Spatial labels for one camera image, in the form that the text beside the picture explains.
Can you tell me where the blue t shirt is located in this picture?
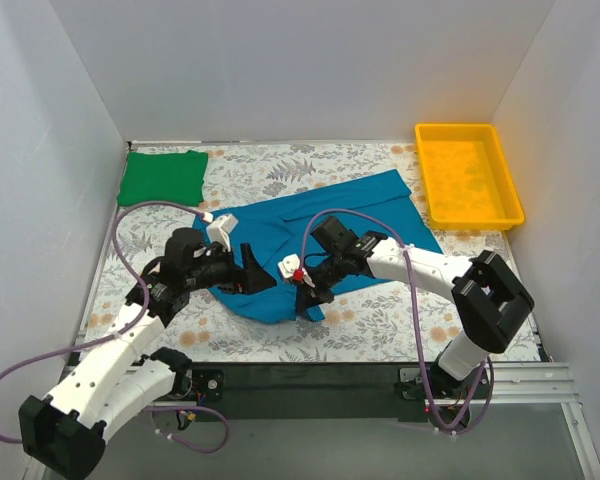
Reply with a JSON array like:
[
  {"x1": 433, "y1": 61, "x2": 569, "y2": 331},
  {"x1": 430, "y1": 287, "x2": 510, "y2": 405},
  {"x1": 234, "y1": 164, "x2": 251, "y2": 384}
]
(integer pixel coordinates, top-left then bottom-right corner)
[{"x1": 210, "y1": 169, "x2": 442, "y2": 324}]

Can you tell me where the yellow plastic bin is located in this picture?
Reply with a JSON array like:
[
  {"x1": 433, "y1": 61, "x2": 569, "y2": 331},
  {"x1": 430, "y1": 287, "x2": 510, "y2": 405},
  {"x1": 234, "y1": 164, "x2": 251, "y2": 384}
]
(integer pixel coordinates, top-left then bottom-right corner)
[{"x1": 414, "y1": 123, "x2": 525, "y2": 231}]

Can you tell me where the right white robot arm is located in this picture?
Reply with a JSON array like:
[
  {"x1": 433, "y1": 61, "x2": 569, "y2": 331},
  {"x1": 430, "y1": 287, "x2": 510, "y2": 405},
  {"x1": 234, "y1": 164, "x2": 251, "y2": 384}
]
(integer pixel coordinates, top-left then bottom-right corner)
[{"x1": 278, "y1": 216, "x2": 535, "y2": 398}]

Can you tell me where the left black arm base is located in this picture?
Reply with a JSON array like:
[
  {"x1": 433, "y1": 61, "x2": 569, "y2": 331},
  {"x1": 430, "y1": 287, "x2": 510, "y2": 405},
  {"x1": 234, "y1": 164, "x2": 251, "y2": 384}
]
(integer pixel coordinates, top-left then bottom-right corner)
[{"x1": 148, "y1": 347, "x2": 224, "y2": 404}]

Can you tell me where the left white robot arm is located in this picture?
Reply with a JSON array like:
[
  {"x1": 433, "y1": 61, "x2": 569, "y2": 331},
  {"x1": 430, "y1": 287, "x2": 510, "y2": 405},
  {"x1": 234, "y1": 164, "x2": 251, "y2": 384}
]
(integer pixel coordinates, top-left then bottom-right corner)
[{"x1": 18, "y1": 227, "x2": 276, "y2": 479}]

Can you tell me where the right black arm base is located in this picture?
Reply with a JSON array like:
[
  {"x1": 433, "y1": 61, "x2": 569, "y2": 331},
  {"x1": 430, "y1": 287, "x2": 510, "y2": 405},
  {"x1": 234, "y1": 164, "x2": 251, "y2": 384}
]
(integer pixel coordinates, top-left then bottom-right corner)
[{"x1": 394, "y1": 368, "x2": 491, "y2": 400}]

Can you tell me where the floral patterned table mat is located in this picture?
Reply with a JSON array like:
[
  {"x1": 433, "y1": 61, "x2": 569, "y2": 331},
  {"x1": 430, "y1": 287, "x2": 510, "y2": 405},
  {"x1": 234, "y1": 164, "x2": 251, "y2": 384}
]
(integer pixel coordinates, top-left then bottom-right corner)
[{"x1": 78, "y1": 142, "x2": 551, "y2": 364}]

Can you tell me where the folded green t shirt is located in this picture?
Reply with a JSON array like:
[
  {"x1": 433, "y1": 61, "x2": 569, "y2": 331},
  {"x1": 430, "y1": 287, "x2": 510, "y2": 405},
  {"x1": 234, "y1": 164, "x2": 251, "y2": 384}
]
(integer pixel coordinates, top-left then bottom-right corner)
[{"x1": 117, "y1": 151, "x2": 209, "y2": 207}]

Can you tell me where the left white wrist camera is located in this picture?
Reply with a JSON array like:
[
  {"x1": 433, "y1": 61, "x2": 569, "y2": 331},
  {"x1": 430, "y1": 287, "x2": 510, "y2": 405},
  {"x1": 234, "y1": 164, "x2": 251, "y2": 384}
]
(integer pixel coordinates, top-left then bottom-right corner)
[{"x1": 201, "y1": 212, "x2": 239, "y2": 252}]

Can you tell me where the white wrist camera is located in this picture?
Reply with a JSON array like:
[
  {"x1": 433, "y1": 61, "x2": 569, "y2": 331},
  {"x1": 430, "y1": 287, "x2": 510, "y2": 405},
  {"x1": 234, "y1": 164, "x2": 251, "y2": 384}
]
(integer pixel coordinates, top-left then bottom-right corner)
[
  {"x1": 201, "y1": 212, "x2": 239, "y2": 252},
  {"x1": 277, "y1": 254, "x2": 315, "y2": 287}
]

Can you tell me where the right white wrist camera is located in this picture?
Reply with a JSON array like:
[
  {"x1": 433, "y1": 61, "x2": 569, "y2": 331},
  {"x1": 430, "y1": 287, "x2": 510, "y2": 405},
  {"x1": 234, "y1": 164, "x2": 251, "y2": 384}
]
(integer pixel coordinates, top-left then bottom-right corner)
[{"x1": 277, "y1": 254, "x2": 315, "y2": 287}]

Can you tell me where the aluminium frame rail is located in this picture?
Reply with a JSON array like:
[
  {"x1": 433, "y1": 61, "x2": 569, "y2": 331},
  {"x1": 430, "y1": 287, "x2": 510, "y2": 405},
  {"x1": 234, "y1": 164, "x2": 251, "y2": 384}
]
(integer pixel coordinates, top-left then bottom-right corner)
[{"x1": 27, "y1": 364, "x2": 600, "y2": 480}]

